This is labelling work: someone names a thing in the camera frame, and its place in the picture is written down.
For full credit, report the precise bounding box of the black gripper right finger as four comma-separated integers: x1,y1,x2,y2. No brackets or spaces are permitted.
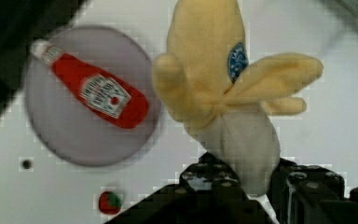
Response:
267,159,358,224

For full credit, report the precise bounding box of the red strawberry toy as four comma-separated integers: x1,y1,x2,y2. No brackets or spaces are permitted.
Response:
98,191,122,215

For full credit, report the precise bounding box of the grey round plate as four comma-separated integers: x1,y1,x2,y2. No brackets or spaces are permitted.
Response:
25,25,161,167

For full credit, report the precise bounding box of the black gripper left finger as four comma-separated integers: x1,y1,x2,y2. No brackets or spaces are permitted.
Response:
104,153,274,224

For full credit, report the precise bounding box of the red plush ketchup bottle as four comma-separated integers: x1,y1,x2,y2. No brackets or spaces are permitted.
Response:
30,39,149,129

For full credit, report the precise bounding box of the yellow plush banana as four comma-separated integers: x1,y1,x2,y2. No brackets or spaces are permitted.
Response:
153,0,324,196

